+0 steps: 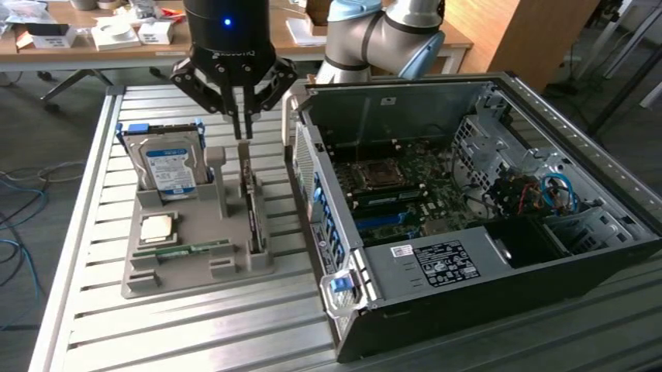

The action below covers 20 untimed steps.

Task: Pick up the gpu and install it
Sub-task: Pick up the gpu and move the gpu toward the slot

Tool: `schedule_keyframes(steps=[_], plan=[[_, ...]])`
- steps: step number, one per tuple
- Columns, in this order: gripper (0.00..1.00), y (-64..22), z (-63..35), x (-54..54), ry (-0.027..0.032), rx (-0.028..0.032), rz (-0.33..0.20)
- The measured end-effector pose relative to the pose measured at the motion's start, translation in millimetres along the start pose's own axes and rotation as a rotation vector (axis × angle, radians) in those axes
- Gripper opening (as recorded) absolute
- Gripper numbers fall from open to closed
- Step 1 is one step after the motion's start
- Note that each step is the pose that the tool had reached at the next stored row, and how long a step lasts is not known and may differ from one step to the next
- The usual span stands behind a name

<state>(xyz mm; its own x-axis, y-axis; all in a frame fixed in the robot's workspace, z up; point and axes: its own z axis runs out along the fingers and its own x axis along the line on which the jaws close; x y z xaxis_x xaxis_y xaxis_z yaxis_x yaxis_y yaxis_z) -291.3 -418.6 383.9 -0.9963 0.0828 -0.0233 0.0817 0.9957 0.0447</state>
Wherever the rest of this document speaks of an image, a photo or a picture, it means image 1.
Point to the grey desk frame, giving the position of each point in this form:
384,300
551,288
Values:
627,42

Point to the grey power supply unit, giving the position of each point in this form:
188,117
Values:
398,271

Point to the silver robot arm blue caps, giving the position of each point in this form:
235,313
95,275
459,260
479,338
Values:
372,35

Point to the silver disk bay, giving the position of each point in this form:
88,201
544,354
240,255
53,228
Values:
589,232

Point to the white paper stack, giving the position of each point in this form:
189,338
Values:
302,35

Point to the wooden desk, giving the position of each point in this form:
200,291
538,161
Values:
103,54

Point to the blue case latch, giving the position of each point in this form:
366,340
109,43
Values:
340,286

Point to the green RAM stick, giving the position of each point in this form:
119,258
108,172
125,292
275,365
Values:
180,248

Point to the silver chipset heatsink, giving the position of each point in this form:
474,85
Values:
439,228

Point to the white box black lid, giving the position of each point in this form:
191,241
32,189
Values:
51,36

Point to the green motherboard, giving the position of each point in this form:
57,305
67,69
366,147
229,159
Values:
450,193

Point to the grey plastic parts rack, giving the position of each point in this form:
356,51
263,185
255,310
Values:
207,232

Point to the metal CPU socket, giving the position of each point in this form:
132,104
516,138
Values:
378,172

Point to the hard disk in blue caddy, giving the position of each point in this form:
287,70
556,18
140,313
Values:
165,162

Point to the silver CPU chip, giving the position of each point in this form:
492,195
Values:
155,228

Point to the black graphics card metal bracket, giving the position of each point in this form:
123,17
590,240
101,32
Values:
253,201

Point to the blue expansion slot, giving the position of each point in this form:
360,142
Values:
379,222

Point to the wooden cabinet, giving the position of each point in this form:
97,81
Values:
527,38

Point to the white flat box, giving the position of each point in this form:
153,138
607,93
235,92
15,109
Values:
116,36

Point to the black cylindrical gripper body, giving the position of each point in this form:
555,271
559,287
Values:
227,38

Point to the small white carton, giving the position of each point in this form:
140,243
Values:
155,34

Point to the silver drive cage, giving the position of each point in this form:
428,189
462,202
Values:
483,151

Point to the open black PC case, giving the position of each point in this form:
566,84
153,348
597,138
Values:
516,310

